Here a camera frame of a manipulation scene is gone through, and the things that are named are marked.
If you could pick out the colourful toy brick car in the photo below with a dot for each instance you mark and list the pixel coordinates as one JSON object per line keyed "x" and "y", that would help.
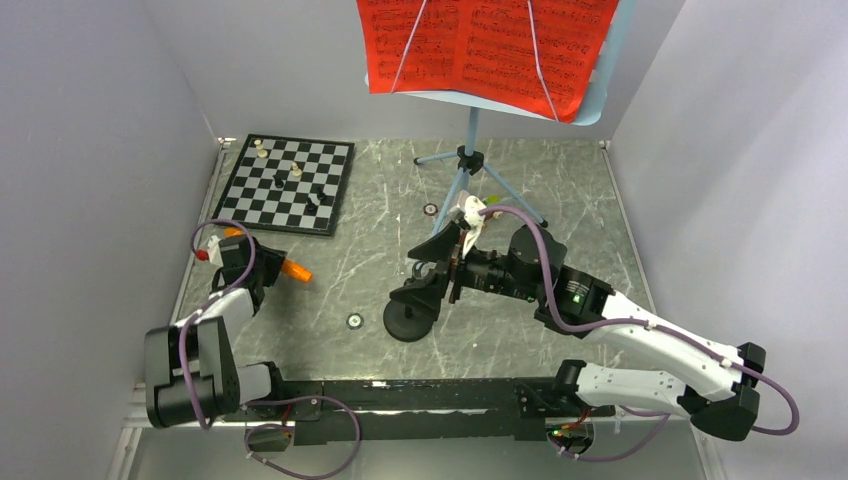
{"x": 491, "y": 216}

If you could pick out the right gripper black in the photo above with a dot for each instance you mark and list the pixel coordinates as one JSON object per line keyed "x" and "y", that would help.
{"x": 424, "y": 295}

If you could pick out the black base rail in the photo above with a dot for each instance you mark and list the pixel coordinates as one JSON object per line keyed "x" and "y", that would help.
{"x": 519, "y": 408}

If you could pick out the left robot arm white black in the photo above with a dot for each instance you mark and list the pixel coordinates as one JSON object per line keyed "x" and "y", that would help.
{"x": 197, "y": 366}

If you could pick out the red sheet music paper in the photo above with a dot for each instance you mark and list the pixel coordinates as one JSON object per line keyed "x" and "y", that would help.
{"x": 537, "y": 56}

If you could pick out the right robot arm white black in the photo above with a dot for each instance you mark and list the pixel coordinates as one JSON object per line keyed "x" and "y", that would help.
{"x": 710, "y": 384}

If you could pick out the black microphone stand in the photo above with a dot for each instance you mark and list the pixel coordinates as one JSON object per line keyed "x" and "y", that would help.
{"x": 413, "y": 308}

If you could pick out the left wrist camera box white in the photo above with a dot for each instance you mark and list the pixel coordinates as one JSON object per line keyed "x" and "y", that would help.
{"x": 211, "y": 251}

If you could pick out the light blue music stand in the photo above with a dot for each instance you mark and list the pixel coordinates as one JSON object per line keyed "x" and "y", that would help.
{"x": 471, "y": 161}

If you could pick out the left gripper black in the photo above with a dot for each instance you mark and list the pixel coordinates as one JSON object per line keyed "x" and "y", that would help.
{"x": 273, "y": 259}

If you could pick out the poker chip near stand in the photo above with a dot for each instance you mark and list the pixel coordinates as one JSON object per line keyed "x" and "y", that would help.
{"x": 430, "y": 209}

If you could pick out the black white chessboard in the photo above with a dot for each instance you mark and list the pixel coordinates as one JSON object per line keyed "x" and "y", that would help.
{"x": 285, "y": 184}

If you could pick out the poker chip near front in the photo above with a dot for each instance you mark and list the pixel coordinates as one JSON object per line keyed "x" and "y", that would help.
{"x": 354, "y": 321}

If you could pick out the white chess pawn far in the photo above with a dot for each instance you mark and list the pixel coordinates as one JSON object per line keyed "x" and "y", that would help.
{"x": 260, "y": 150}

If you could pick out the orange toy microphone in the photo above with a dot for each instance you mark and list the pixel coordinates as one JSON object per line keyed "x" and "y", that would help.
{"x": 295, "y": 270}

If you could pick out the black chess piece front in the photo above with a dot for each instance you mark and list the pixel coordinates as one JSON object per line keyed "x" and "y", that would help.
{"x": 311, "y": 207}

